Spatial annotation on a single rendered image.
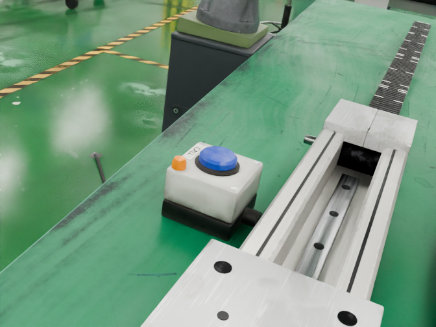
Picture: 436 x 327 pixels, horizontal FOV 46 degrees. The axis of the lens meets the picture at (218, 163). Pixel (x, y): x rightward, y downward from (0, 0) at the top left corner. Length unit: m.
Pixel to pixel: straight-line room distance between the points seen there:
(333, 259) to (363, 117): 0.24
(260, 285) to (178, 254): 0.22
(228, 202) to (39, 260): 0.18
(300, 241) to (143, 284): 0.15
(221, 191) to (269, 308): 0.23
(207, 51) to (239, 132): 0.46
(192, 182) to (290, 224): 0.13
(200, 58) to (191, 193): 0.72
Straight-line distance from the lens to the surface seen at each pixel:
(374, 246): 0.44
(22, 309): 0.46
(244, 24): 1.21
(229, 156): 0.54
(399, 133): 0.64
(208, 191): 0.52
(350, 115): 0.65
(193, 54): 1.22
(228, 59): 1.19
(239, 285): 0.30
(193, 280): 0.30
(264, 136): 0.77
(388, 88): 1.00
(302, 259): 0.45
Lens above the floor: 1.10
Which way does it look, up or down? 29 degrees down
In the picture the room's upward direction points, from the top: 10 degrees clockwise
